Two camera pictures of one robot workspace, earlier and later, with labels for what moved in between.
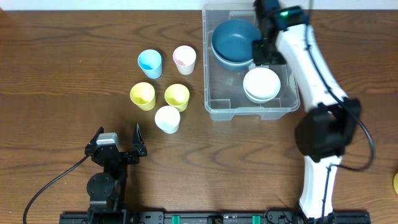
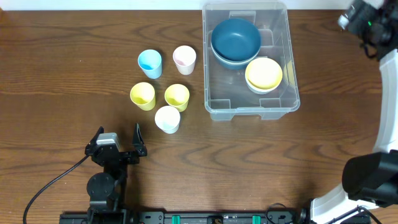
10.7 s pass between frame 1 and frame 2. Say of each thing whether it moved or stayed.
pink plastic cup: stayed
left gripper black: stayed
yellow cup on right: stayed
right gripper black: moved
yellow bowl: moved
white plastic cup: stayed
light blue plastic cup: stayed
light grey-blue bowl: moved
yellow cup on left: stayed
